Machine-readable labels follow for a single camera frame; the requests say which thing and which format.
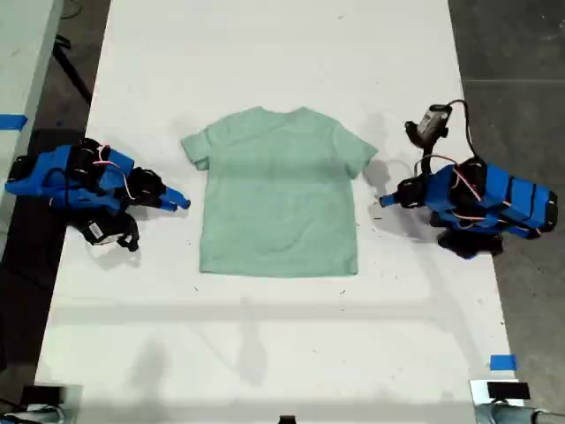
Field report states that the pale blue-grey clamp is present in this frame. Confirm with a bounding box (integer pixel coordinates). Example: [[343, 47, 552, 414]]
[[0, 404, 65, 424], [474, 402, 565, 424]]

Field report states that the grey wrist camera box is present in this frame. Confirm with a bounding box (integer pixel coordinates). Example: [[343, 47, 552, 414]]
[[403, 103, 450, 147]]

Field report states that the pale side table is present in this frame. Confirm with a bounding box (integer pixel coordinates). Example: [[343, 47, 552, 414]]
[[0, 0, 65, 261]]

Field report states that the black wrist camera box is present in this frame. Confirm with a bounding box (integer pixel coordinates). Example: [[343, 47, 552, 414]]
[[78, 214, 140, 254]]

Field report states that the blue tape strip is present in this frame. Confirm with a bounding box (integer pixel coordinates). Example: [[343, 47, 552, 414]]
[[0, 113, 29, 130], [489, 354, 518, 371]]

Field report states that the black stand leg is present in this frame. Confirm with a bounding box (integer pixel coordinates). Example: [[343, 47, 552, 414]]
[[51, 37, 94, 106]]

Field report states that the pale green t-shirt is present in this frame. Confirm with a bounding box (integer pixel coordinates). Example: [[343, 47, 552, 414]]
[[179, 105, 380, 278]]

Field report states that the small black box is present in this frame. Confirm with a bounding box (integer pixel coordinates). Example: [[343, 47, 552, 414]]
[[20, 385, 67, 405], [486, 382, 531, 401]]

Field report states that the black camera cable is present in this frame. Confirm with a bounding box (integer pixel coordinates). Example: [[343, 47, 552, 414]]
[[443, 99, 480, 160]]

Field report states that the grey metal plate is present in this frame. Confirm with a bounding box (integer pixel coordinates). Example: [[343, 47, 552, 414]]
[[26, 382, 84, 424]]

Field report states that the white metal plate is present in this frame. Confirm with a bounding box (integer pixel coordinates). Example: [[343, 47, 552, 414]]
[[468, 378, 526, 407]]

